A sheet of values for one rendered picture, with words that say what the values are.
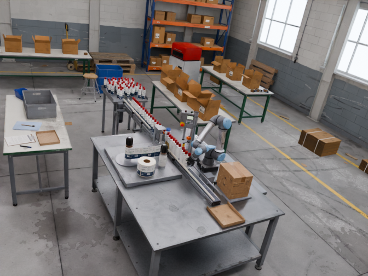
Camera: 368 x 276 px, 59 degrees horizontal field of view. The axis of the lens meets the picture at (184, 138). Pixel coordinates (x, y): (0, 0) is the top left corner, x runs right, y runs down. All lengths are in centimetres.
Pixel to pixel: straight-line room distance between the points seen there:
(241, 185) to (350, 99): 567
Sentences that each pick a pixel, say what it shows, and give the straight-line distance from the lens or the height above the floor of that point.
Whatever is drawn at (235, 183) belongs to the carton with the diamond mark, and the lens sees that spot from 346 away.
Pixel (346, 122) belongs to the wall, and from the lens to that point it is 884.
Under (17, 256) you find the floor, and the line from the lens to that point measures 408.
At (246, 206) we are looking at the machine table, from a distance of 357.
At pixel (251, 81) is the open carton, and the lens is 783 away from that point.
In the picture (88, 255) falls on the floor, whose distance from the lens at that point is 397.
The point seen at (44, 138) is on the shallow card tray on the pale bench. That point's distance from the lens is 452.
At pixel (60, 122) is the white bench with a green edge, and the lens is 494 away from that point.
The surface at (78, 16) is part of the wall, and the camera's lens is 1084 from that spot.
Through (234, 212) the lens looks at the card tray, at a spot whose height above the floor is 83.
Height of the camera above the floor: 287
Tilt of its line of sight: 26 degrees down
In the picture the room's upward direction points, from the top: 9 degrees clockwise
